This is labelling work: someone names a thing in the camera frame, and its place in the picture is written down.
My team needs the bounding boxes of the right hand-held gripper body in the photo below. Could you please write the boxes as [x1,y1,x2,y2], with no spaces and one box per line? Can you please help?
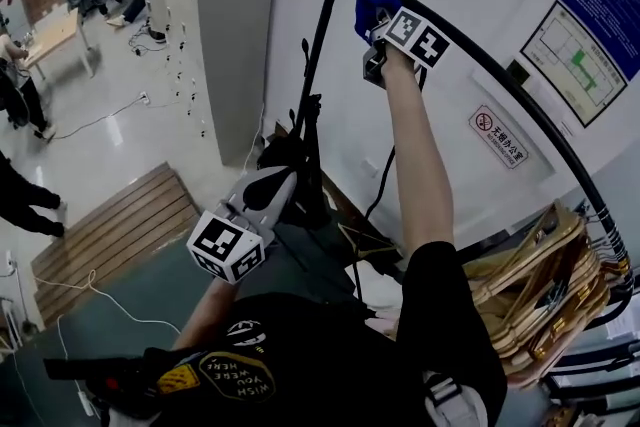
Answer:
[362,6,451,89]

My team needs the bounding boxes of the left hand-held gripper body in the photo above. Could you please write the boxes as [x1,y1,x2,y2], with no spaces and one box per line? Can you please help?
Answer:
[186,188,277,285]

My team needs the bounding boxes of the blue cloth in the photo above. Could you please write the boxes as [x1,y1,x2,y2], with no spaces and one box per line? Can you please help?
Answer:
[353,0,404,47]

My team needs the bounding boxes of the black arched clothes rack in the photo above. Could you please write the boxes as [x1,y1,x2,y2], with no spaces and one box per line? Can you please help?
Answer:
[287,0,636,331]

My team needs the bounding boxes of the person's left forearm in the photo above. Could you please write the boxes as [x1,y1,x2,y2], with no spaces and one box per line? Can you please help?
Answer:
[172,277,241,351]

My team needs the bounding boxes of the person's right forearm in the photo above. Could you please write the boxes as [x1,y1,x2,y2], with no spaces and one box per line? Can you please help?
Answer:
[382,49,456,261]

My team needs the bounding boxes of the bunch of wooden hangers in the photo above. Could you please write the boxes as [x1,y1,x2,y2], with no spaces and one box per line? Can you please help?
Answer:
[462,199,629,389]

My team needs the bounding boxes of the wooden slatted platform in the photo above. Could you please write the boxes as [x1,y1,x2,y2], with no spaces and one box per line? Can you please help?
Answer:
[30,160,201,329]

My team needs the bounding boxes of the white paper sheet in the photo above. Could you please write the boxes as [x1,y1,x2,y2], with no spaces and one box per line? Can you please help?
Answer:
[359,259,401,316]

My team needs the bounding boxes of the white no-smoking sign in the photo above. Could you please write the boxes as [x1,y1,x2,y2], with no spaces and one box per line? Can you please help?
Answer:
[468,103,530,170]

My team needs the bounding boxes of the grey locker cabinet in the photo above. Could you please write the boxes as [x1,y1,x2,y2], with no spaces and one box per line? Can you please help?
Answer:
[149,0,284,166]

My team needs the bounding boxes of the person's black printed t-shirt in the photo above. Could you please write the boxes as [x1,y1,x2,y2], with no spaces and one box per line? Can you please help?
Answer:
[84,239,509,427]

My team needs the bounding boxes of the framed floor plan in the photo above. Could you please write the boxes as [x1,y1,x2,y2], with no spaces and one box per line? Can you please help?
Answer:
[519,0,629,129]

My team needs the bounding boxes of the black waist bag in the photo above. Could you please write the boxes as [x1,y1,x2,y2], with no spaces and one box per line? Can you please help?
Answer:
[42,348,166,421]

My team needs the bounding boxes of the person's white trousers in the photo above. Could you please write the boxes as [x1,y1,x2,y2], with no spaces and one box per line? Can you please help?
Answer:
[99,407,146,427]

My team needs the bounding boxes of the white power strip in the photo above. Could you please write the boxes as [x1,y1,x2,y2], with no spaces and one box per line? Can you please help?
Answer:
[77,388,97,418]

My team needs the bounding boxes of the light wooden table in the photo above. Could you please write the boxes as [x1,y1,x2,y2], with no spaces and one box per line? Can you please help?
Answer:
[22,8,97,80]

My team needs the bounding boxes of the white paper card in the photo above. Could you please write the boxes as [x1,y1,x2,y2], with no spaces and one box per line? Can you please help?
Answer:
[604,309,640,341]

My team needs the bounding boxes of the black metal shelf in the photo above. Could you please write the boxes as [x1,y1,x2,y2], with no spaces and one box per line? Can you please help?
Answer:
[539,314,640,427]

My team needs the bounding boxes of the brown wooden frame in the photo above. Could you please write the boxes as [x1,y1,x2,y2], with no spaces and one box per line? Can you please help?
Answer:
[319,169,401,261]

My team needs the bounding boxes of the white extension cord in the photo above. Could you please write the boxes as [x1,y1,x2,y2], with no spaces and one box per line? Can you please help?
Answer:
[33,268,182,361]
[49,90,151,141]

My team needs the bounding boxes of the grey shoulder strap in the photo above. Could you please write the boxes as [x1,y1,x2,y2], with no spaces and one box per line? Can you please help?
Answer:
[422,369,489,427]

